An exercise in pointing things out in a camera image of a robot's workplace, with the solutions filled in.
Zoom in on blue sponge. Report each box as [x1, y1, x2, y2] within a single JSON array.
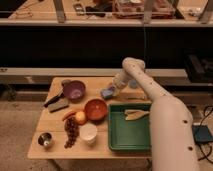
[[100, 86, 116, 100]]

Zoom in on orange wooden bowl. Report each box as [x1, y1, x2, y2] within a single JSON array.
[[84, 99, 108, 121]]

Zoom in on orange fruit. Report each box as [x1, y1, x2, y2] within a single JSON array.
[[75, 111, 87, 125]]

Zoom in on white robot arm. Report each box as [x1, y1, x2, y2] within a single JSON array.
[[113, 57, 200, 171]]

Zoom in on wooden spatula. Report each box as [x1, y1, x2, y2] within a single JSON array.
[[124, 109, 148, 121]]

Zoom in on purple plastic bowl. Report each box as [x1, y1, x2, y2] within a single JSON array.
[[63, 80, 86, 101]]

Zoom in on green plastic tray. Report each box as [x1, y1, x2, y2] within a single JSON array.
[[108, 103, 151, 151]]

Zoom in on orange carrot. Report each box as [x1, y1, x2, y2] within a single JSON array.
[[62, 109, 81, 121]]

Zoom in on white cup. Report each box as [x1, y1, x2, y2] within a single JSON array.
[[79, 123, 97, 144]]

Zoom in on wooden table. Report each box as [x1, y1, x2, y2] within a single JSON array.
[[27, 77, 151, 162]]

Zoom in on bunch of dark grapes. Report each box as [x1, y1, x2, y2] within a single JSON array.
[[64, 117, 79, 148]]

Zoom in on cluttered tray on shelf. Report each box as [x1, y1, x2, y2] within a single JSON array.
[[113, 0, 175, 19]]

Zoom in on black remote control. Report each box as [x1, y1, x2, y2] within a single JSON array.
[[73, 3, 85, 16]]

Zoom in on small steel cup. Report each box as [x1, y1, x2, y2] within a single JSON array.
[[38, 132, 53, 148]]

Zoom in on blue box on floor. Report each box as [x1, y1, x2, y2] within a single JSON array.
[[192, 125, 213, 144]]

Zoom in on eyeglasses on shelf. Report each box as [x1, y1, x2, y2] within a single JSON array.
[[15, 8, 33, 19]]

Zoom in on black handled knife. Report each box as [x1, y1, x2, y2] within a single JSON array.
[[43, 90, 63, 108]]

